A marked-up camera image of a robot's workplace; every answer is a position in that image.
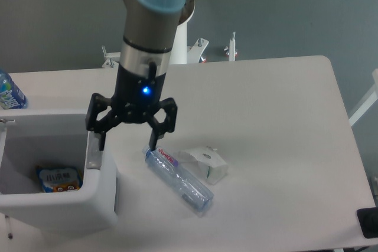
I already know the crumpled white paper wrapper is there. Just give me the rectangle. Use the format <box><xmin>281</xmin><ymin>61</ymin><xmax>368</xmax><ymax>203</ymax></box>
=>
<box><xmin>173</xmin><ymin>146</ymin><xmax>229</xmax><ymax>185</ymax></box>

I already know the snack packet inside bin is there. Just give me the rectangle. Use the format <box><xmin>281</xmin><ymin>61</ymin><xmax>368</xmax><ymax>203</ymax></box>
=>
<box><xmin>35</xmin><ymin>166</ymin><xmax>83</xmax><ymax>193</ymax></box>

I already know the white frame at right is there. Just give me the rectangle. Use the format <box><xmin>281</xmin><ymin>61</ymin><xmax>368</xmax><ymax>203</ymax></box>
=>
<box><xmin>348</xmin><ymin>69</ymin><xmax>377</xmax><ymax>127</ymax></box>

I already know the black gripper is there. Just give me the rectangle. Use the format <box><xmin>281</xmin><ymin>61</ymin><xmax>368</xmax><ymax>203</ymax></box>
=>
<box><xmin>85</xmin><ymin>64</ymin><xmax>178</xmax><ymax>150</ymax></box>

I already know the blue labelled water bottle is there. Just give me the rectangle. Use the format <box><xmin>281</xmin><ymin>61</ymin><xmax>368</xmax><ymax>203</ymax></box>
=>
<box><xmin>1</xmin><ymin>70</ymin><xmax>28</xmax><ymax>110</ymax></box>

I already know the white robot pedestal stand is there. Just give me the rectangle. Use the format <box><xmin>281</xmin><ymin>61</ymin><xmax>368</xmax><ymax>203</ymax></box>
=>
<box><xmin>101</xmin><ymin>6</ymin><xmax>239</xmax><ymax>68</ymax></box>

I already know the black device at table edge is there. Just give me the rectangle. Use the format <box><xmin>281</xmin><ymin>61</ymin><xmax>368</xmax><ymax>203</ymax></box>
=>
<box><xmin>357</xmin><ymin>207</ymin><xmax>378</xmax><ymax>239</ymax></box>

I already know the clear empty plastic bottle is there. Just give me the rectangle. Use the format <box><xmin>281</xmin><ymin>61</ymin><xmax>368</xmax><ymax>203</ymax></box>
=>
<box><xmin>142</xmin><ymin>145</ymin><xmax>214</xmax><ymax>213</ymax></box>

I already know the white push-button trash can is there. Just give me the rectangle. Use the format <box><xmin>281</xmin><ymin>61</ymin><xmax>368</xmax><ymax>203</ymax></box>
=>
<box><xmin>1</xmin><ymin>109</ymin><xmax>118</xmax><ymax>231</ymax></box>

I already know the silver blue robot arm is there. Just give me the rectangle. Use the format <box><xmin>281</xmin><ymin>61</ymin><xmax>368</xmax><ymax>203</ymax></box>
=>
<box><xmin>86</xmin><ymin>0</ymin><xmax>196</xmax><ymax>149</ymax></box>

